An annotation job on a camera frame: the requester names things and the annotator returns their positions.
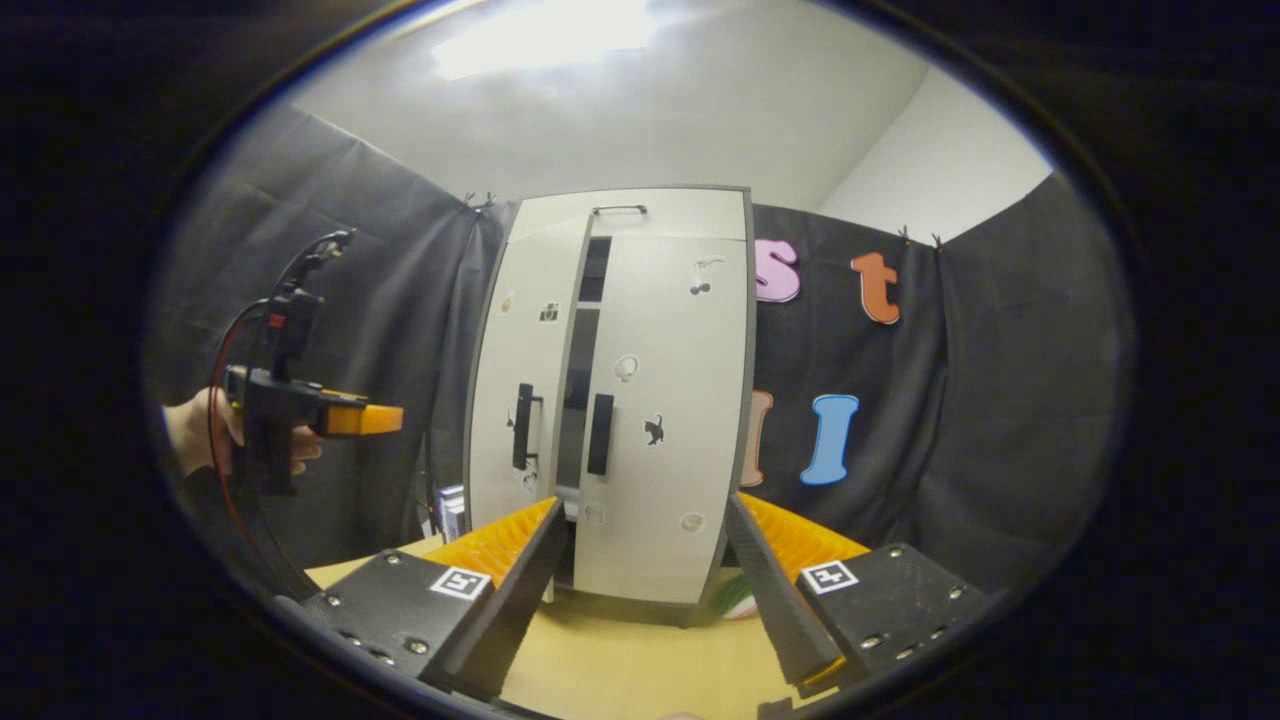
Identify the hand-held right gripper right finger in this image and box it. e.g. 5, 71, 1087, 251
725, 491, 991, 699

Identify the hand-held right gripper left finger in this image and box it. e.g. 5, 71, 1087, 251
272, 496, 569, 704

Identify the white cabinet door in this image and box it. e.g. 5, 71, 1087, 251
465, 214, 594, 533
572, 234, 754, 607

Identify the white grey cabinet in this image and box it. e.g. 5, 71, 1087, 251
463, 185, 757, 627

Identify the white cabinet drawer front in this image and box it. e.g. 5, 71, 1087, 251
508, 188, 752, 243

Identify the watermelon slice toy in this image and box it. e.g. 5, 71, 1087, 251
712, 572, 759, 622

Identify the black backdrop cloth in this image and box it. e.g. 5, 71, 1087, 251
145, 100, 1136, 601

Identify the ceiling light panel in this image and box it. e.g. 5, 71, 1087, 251
432, 0, 657, 82

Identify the red cable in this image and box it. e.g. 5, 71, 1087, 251
207, 303, 291, 591

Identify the black door handle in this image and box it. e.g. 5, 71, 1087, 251
587, 392, 615, 477
512, 382, 545, 472

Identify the black cable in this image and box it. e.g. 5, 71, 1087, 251
272, 229, 358, 301

